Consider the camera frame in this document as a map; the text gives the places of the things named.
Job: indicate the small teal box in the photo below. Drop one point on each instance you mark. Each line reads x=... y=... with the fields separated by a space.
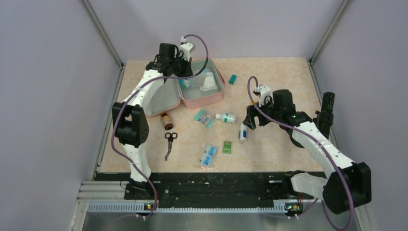
x=232 y=79

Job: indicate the white blue bandage roll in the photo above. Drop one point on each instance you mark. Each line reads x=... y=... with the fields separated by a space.
x=243 y=133

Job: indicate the brown medicine bottle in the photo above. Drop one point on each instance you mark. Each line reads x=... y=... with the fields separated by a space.
x=166 y=120

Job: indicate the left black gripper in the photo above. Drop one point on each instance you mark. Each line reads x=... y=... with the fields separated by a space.
x=188 y=70

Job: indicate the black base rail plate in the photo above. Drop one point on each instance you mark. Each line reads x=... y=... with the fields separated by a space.
x=206 y=190

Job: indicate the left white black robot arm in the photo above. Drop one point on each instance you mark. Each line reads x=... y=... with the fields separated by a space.
x=129 y=118

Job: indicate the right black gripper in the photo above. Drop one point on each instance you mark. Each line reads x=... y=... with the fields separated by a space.
x=252 y=112

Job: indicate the black stand with handle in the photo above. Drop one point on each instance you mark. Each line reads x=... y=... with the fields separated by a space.
x=324 y=119

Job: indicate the pink medicine kit case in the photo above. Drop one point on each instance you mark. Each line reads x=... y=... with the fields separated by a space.
x=171 y=94

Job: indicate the white gauze packet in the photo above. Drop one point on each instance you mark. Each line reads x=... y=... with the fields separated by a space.
x=207 y=81

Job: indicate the blue bandage strip packet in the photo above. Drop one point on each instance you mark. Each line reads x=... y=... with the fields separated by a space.
x=207 y=154

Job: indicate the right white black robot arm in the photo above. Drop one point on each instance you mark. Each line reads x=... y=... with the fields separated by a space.
x=345 y=180

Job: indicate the clear bottle green label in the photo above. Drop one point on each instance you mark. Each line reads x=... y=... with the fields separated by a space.
x=226 y=118

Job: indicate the black medical scissors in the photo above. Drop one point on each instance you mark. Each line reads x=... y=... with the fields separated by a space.
x=170 y=136

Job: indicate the small green box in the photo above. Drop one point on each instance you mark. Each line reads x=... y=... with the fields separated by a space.
x=227 y=145

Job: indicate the teal topped swab packet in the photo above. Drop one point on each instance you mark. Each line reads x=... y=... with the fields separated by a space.
x=204 y=118

